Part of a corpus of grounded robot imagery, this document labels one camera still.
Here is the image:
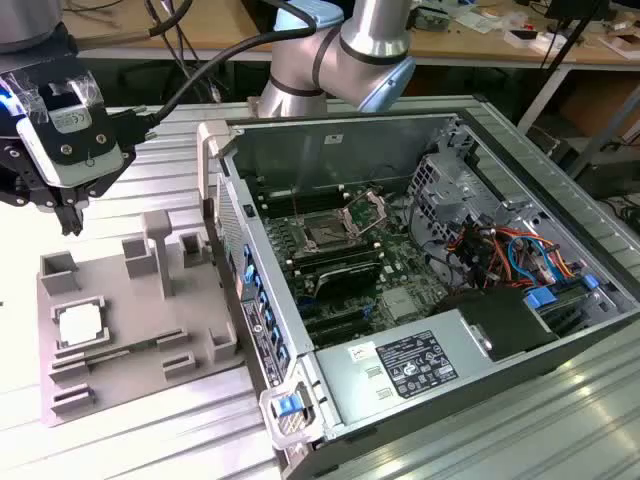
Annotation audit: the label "blue data wire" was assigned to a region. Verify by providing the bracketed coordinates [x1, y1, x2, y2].
[506, 233, 557, 287]

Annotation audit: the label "black cable brass sleeve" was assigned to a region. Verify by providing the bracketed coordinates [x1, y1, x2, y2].
[74, 0, 195, 46]

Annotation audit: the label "black camera cable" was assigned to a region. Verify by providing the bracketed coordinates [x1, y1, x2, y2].
[106, 0, 321, 147]

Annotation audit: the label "brown cardboard box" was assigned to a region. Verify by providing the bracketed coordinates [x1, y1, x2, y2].
[598, 32, 640, 60]

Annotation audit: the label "black graphics card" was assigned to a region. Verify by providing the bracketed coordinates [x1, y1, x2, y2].
[313, 260, 382, 302]

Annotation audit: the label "white wrist camera black mount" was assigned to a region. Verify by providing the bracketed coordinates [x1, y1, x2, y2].
[14, 69, 137, 190]

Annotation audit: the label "black plastic air shroud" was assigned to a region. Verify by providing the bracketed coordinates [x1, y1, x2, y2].
[429, 287, 560, 365]

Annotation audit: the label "silver CPU green board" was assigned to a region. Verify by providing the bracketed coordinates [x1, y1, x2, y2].
[57, 302, 105, 347]

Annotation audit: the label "metal socket cover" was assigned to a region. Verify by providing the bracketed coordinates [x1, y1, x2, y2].
[341, 191, 390, 237]

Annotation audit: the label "silver metal drive cage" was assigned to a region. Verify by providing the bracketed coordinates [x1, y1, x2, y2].
[404, 117, 507, 237]

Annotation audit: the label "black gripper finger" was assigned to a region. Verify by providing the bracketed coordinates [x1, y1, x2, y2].
[0, 142, 72, 237]
[70, 149, 136, 236]

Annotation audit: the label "black expansion slot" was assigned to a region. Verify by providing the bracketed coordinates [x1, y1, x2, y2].
[301, 305, 369, 329]
[305, 319, 375, 347]

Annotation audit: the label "silver chipset heat sink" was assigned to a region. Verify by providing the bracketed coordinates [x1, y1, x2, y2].
[382, 287, 420, 322]

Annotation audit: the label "small metal device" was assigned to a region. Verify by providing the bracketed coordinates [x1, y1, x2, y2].
[412, 4, 457, 30]

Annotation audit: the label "black RAM slot bank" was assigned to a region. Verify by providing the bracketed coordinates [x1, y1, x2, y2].
[257, 185, 351, 217]
[288, 238, 384, 275]

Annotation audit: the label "orange red wire bundle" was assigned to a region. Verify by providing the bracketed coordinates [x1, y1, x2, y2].
[444, 222, 587, 294]

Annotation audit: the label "open grey PC case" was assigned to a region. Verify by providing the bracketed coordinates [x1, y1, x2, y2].
[196, 94, 640, 480]

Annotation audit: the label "CPU socket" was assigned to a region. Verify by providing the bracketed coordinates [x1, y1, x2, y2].
[298, 212, 357, 254]

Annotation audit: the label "white papers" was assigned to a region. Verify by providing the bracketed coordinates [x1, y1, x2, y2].
[449, 7, 505, 34]

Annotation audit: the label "green motherboard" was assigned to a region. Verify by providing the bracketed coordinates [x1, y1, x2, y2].
[254, 184, 451, 351]

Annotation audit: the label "blue case latch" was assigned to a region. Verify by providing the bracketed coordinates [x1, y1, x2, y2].
[276, 393, 302, 417]

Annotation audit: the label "grey plastic parts rack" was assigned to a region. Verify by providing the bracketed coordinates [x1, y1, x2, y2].
[37, 209, 246, 430]

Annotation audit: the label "grey power supply unit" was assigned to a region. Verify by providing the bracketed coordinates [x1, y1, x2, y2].
[313, 307, 501, 437]

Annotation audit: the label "black equipment case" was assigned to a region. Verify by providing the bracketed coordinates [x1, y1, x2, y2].
[569, 139, 640, 201]

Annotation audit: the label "white open box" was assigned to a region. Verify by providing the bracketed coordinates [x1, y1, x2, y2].
[503, 27, 554, 52]

